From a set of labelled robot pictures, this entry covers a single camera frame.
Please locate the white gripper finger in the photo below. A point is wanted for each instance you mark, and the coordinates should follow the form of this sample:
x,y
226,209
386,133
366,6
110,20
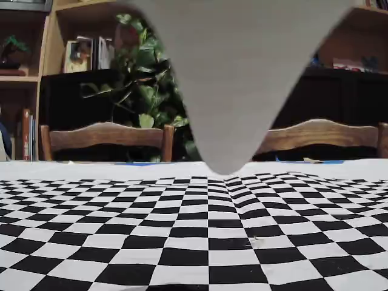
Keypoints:
x,y
233,91

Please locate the wooden bookshelf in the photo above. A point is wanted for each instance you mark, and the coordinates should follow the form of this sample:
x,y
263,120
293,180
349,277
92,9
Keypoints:
x,y
48,39

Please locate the blue white plush toy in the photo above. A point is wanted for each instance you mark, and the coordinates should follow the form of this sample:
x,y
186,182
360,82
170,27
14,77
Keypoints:
x,y
5,142

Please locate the white upright book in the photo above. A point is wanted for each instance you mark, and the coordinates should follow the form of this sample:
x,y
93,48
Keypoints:
x,y
104,53

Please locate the wooden chair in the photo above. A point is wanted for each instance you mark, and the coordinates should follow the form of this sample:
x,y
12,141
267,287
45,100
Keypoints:
x,y
106,138
321,135

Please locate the green bonsai model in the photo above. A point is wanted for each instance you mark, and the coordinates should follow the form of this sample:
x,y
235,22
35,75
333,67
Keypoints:
x,y
13,53

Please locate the red spine book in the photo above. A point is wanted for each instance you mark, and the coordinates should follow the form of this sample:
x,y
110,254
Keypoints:
x,y
26,135

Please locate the red white small item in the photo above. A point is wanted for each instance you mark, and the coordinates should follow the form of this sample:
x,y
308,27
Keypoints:
x,y
347,64

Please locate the black shelf item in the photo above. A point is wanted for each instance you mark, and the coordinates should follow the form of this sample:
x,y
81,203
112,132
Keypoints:
x,y
25,4

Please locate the black white checkered mat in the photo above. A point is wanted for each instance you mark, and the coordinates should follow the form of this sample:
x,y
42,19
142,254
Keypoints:
x,y
121,227

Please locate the green leafy plant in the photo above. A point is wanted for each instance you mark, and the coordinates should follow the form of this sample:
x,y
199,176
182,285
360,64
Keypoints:
x,y
148,75

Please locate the dark blue figure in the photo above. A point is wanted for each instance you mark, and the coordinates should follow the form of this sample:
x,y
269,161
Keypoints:
x,y
370,63

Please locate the cream picture box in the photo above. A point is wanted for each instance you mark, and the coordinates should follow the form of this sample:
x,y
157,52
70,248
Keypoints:
x,y
78,56

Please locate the blue tape piece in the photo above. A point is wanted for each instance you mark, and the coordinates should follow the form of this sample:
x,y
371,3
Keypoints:
x,y
141,164
327,162

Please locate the wooden wall shelf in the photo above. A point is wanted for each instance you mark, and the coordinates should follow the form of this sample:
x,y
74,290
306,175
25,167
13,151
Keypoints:
x,y
348,36

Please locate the dark wooden cabinet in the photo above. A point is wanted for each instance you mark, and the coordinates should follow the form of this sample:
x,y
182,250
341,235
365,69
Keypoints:
x,y
333,97

